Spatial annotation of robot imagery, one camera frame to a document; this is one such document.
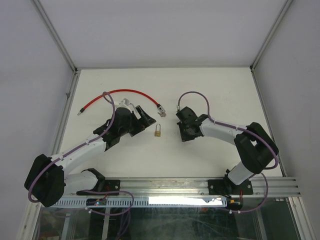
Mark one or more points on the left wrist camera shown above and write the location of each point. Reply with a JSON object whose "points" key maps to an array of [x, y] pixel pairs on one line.
{"points": [[125, 103]]}

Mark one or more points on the red cable lock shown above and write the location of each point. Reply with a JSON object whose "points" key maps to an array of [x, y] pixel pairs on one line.
{"points": [[123, 92]]}

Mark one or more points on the aluminium mounting rail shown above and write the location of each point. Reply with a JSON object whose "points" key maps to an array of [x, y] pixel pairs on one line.
{"points": [[278, 187]]}

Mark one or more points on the silver key pair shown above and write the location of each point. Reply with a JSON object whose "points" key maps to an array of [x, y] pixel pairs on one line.
{"points": [[162, 114]]}

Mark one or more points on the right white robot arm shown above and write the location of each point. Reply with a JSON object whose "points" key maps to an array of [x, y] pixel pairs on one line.
{"points": [[254, 146]]}

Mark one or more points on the right aluminium frame post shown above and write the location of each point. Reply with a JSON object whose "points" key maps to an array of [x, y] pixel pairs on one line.
{"points": [[278, 20]]}

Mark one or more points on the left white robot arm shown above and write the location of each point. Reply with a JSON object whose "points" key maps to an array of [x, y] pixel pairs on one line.
{"points": [[51, 177]]}

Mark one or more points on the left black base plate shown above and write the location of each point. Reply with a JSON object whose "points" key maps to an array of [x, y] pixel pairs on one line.
{"points": [[110, 188]]}

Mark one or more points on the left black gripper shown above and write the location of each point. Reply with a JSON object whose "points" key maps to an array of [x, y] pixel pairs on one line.
{"points": [[142, 123]]}

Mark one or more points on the white slotted cable duct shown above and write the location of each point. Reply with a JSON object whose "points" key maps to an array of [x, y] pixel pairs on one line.
{"points": [[141, 202]]}

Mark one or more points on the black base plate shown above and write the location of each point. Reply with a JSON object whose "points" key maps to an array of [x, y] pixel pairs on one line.
{"points": [[110, 188], [226, 188]]}

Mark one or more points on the left aluminium frame post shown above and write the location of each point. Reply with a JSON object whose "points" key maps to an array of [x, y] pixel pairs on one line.
{"points": [[38, 6]]}

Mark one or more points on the small brass padlock long shackle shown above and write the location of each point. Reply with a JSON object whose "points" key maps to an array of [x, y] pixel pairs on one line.
{"points": [[157, 132]]}

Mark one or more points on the aluminium frame post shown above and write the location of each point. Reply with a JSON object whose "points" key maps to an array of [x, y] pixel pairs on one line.
{"points": [[278, 20], [38, 6]]}

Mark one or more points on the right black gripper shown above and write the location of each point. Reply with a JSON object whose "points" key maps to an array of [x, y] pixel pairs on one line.
{"points": [[183, 137]]}

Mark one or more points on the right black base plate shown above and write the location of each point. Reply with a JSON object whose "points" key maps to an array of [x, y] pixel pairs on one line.
{"points": [[226, 188]]}

